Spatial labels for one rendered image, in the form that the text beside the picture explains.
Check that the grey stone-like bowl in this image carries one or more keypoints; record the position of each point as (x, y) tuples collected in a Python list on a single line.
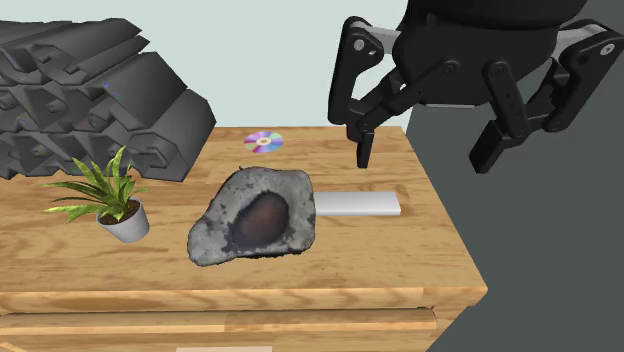
[(219, 229)]

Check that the dark grey stacked angular blocks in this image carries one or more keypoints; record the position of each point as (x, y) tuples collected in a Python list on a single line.
[(141, 97)]

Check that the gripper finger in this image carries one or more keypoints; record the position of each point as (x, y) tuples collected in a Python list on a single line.
[(348, 68), (590, 58)]

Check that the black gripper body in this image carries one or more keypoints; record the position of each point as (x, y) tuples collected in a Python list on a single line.
[(463, 44)]

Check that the wooden chest of drawers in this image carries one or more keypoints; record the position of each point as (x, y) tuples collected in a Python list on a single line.
[(370, 258)]

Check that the shiny rainbow disc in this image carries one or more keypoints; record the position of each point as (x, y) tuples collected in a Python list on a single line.
[(270, 137)]

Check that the white flat slab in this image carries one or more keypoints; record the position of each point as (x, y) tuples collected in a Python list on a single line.
[(358, 203)]

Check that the green plant in white pot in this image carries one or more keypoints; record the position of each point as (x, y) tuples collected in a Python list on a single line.
[(128, 225)]

